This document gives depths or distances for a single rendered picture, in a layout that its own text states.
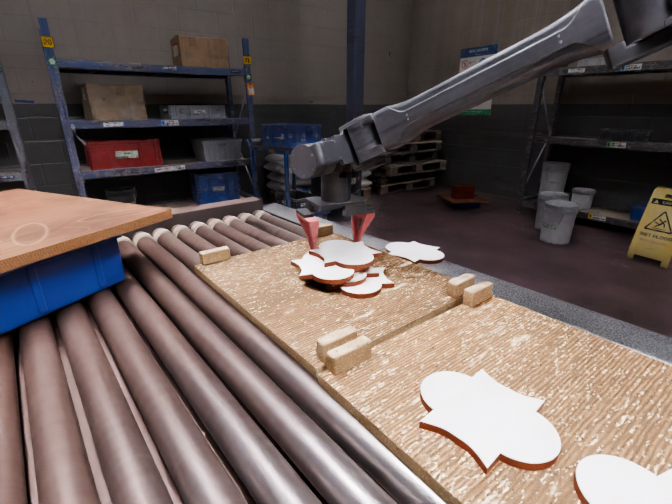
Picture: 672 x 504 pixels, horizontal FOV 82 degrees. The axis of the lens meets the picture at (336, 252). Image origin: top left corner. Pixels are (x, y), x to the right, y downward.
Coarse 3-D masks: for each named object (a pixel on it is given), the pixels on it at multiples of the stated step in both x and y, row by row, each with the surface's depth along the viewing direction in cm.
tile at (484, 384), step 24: (432, 384) 42; (456, 384) 42; (480, 384) 42; (432, 408) 39; (456, 408) 39; (480, 408) 39; (504, 408) 39; (528, 408) 39; (456, 432) 36; (480, 432) 36; (504, 432) 36; (528, 432) 36; (552, 432) 36; (480, 456) 33; (504, 456) 34; (528, 456) 33; (552, 456) 33
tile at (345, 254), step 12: (336, 240) 78; (312, 252) 73; (324, 252) 72; (336, 252) 72; (348, 252) 72; (360, 252) 72; (372, 252) 72; (324, 264) 68; (336, 264) 68; (348, 264) 67; (360, 264) 67
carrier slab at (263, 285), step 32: (256, 256) 81; (288, 256) 81; (384, 256) 81; (224, 288) 66; (256, 288) 66; (288, 288) 66; (320, 288) 66; (384, 288) 66; (416, 288) 66; (256, 320) 57; (288, 320) 57; (320, 320) 57; (352, 320) 57; (384, 320) 57; (416, 320) 57; (288, 352) 51
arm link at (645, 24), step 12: (624, 0) 42; (636, 0) 41; (648, 0) 40; (660, 0) 40; (624, 12) 43; (636, 12) 41; (648, 12) 41; (660, 12) 40; (624, 24) 43; (636, 24) 42; (648, 24) 41; (660, 24) 40; (624, 36) 44; (636, 36) 42; (648, 36) 42
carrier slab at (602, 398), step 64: (448, 320) 57; (512, 320) 57; (320, 384) 45; (384, 384) 44; (512, 384) 44; (576, 384) 44; (640, 384) 44; (448, 448) 35; (576, 448) 35; (640, 448) 35
